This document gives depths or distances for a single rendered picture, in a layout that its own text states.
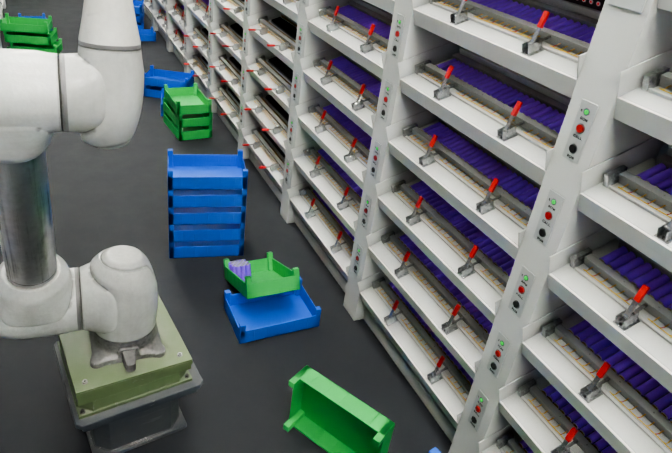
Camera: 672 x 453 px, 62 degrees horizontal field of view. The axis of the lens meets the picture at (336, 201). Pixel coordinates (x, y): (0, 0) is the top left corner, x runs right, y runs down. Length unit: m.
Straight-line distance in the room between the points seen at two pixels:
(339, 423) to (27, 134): 1.14
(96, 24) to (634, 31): 0.91
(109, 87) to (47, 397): 1.14
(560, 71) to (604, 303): 0.47
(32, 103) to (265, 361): 1.23
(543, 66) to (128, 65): 0.81
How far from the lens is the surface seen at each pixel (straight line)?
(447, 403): 1.76
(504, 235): 1.39
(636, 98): 1.15
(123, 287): 1.44
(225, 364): 1.95
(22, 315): 1.44
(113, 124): 1.04
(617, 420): 1.33
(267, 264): 2.32
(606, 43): 1.17
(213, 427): 1.79
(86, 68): 1.03
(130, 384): 1.56
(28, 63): 1.03
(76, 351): 1.62
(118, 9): 1.02
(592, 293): 1.28
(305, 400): 1.77
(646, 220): 1.17
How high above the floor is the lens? 1.40
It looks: 29 degrees down
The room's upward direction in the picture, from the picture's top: 8 degrees clockwise
